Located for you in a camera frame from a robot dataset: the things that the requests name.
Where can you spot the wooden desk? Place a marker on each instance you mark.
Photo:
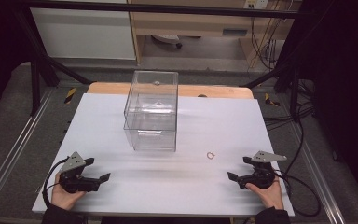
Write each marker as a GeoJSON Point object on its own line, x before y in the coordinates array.
{"type": "Point", "coordinates": [195, 21]}

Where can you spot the yellow black tape strip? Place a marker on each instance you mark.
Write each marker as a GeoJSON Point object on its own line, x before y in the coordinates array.
{"type": "Point", "coordinates": [271, 100]}
{"type": "Point", "coordinates": [70, 95]}

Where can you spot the white wall socket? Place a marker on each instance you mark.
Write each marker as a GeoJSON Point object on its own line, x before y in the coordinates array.
{"type": "Point", "coordinates": [256, 3]}

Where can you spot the person's left hand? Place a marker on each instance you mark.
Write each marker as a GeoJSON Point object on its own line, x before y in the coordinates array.
{"type": "Point", "coordinates": [63, 197]}

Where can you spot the white cabinet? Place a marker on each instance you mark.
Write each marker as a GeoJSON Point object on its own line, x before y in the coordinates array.
{"type": "Point", "coordinates": [84, 34]}

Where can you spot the black metal stand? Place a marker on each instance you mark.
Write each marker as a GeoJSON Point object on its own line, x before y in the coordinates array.
{"type": "Point", "coordinates": [294, 90]}
{"type": "Point", "coordinates": [34, 81]}

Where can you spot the white table board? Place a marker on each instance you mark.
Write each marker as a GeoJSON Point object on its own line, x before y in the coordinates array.
{"type": "Point", "coordinates": [167, 186]}

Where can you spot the wooden table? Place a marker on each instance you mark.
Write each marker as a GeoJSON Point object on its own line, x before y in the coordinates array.
{"type": "Point", "coordinates": [211, 91]}

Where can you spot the clear plastic drawer box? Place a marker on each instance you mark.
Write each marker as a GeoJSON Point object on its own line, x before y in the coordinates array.
{"type": "Point", "coordinates": [151, 118]}

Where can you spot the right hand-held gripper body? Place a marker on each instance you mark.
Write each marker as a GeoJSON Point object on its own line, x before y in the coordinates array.
{"type": "Point", "coordinates": [261, 177]}

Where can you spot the black metal frame bar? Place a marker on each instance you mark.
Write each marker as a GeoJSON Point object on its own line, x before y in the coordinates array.
{"type": "Point", "coordinates": [167, 8]}

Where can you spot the aluminium rail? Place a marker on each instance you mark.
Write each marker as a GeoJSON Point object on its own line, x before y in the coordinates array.
{"type": "Point", "coordinates": [320, 177]}
{"type": "Point", "coordinates": [15, 146]}

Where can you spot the office chair base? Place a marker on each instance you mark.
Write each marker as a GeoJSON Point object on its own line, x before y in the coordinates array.
{"type": "Point", "coordinates": [167, 39]}

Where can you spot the person's right hand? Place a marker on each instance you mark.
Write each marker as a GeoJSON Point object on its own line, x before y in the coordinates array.
{"type": "Point", "coordinates": [270, 196]}

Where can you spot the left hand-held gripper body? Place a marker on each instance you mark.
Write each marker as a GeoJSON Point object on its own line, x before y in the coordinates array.
{"type": "Point", "coordinates": [74, 183]}

